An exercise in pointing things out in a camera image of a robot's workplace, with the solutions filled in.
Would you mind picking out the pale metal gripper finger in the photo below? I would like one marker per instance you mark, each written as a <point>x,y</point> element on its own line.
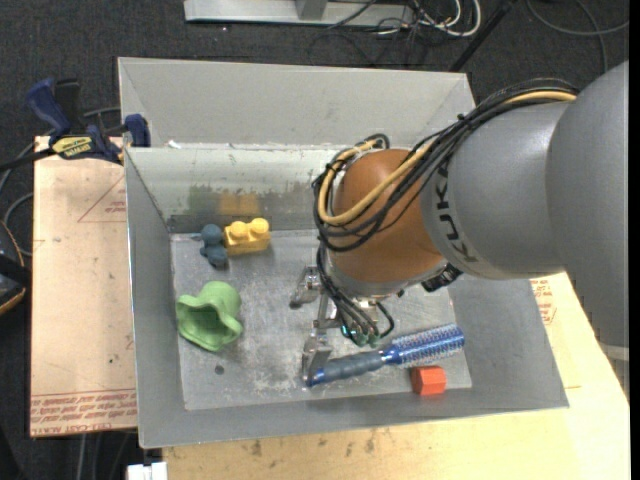
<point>316,355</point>
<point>305,290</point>

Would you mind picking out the grey metal bin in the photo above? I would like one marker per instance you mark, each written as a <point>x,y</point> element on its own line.
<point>280,348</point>

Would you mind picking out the yellow toy brick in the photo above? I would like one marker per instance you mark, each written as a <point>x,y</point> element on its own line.
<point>247,238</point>

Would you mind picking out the blue hairbrush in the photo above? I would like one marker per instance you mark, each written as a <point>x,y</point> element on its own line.
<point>425,345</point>

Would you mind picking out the green rubber toy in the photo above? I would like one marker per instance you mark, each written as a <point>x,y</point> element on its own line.
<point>210,315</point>

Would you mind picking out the blue-grey toy animal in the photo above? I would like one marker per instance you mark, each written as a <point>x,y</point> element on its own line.
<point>214,248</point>

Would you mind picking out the orange-red block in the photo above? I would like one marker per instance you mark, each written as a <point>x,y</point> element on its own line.
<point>428,381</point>

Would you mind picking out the brown cardboard board, red print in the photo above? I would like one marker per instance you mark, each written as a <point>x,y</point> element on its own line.
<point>80,288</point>

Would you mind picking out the black cylinder on white bracket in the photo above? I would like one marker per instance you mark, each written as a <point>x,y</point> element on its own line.
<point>440,277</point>

